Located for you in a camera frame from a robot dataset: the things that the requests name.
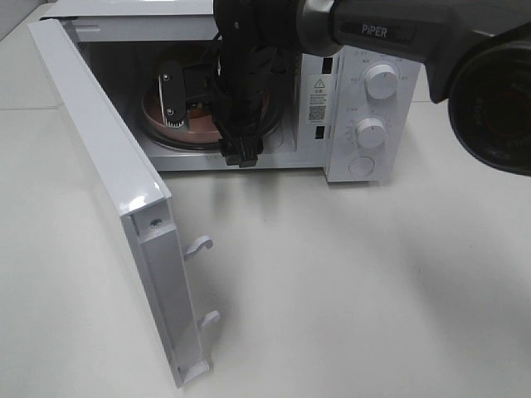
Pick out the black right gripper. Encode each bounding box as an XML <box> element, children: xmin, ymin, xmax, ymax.
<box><xmin>158</xmin><ymin>39</ymin><xmax>288</xmax><ymax>167</ymax></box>

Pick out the pink round plate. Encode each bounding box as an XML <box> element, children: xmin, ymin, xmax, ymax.
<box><xmin>141</xmin><ymin>45</ymin><xmax>270</xmax><ymax>140</ymax></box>

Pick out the round white door release button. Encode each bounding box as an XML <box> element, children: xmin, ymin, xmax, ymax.
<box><xmin>348</xmin><ymin>156</ymin><xmax>375</xmax><ymax>177</ymax></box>

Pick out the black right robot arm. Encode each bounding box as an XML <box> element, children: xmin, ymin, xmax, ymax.
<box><xmin>158</xmin><ymin>1</ymin><xmax>530</xmax><ymax>176</ymax></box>

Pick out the glass microwave turntable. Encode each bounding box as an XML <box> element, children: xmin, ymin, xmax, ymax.
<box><xmin>143</xmin><ymin>97</ymin><xmax>286</xmax><ymax>151</ymax></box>

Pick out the white microwave oven body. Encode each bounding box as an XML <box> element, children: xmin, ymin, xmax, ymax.
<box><xmin>31</xmin><ymin>1</ymin><xmax>420</xmax><ymax>182</ymax></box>

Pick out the lower white timer knob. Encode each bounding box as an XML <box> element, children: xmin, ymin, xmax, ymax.
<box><xmin>355</xmin><ymin>117</ymin><xmax>387</xmax><ymax>149</ymax></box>

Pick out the upper white power knob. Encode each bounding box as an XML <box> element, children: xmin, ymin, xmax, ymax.
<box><xmin>363</xmin><ymin>63</ymin><xmax>399</xmax><ymax>100</ymax></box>

